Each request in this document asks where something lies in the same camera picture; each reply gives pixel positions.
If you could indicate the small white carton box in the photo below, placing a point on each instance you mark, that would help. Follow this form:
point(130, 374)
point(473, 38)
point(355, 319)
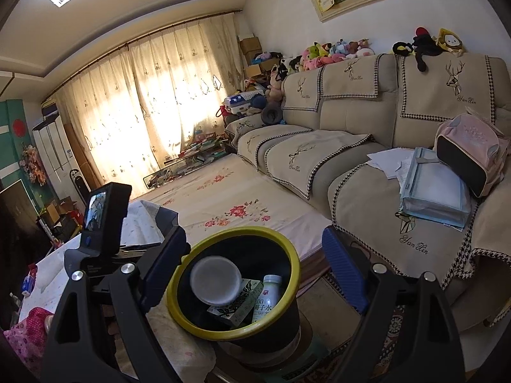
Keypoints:
point(233, 314)

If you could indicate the pile of plush toys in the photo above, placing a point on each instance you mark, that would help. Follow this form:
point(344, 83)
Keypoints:
point(318, 56)

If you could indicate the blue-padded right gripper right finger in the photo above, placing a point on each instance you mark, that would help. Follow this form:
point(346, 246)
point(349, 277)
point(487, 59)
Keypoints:
point(406, 333)

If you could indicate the artificial flower bouquet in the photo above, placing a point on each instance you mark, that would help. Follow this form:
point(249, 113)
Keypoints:
point(31, 164)

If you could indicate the pink backpack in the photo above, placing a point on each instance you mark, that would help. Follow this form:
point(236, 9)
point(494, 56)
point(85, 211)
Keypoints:
point(475, 149)

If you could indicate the cream window curtains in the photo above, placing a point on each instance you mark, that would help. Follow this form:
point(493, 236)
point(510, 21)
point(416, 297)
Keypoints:
point(147, 102)

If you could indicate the glass tray with clutter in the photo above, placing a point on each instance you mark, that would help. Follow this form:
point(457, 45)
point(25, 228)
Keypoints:
point(190, 160)

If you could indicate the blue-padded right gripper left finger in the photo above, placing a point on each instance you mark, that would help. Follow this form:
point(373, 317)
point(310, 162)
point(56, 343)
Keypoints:
point(101, 334)

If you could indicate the black tower fan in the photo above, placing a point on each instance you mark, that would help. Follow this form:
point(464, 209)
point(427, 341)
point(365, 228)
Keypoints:
point(80, 185)

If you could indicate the green white drink bottle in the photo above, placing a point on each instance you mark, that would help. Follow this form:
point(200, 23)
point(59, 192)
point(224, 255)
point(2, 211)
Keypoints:
point(269, 297)

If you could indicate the light blue folder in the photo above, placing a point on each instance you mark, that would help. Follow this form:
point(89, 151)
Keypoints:
point(433, 192)

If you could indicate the white papers on sofa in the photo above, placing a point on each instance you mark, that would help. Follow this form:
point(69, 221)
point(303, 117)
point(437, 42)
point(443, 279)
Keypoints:
point(389, 161)

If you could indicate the pink floral sleeve forearm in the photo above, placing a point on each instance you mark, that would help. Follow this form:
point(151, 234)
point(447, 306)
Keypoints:
point(28, 339)

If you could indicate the blue tissue packet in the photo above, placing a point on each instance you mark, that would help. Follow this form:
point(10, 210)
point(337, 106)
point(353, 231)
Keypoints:
point(29, 280)

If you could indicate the black flat television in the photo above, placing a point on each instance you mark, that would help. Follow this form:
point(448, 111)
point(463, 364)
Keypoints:
point(23, 242)

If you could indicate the floral beige bed sheet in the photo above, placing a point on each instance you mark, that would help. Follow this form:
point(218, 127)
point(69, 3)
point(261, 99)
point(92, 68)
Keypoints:
point(230, 193)

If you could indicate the yellow-rimmed black trash bin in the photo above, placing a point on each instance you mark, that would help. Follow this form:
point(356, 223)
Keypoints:
point(257, 252)

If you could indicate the beige sofa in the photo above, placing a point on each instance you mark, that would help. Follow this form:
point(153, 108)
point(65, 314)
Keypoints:
point(335, 117)

